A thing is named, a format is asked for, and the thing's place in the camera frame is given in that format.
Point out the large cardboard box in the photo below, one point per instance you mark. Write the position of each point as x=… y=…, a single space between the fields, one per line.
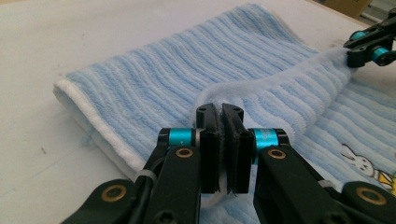
x=345 y=6

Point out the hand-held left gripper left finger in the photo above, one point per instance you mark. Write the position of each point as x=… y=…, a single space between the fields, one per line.
x=210 y=155

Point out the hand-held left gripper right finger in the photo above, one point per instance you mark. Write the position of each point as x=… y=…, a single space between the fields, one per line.
x=238 y=155

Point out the blue striped towel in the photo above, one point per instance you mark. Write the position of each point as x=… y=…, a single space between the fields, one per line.
x=155 y=77

